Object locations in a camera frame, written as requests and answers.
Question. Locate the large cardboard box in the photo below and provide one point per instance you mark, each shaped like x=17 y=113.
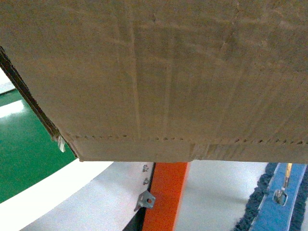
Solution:
x=163 y=80

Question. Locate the white conveyor rim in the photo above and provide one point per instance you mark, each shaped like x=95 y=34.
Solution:
x=32 y=203

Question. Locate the blue dust mop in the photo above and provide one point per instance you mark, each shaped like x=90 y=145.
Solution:
x=280 y=200

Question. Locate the orange steel post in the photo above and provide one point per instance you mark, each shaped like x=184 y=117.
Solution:
x=168 y=185

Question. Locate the metal angle bracket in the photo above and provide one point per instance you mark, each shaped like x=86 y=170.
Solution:
x=145 y=200

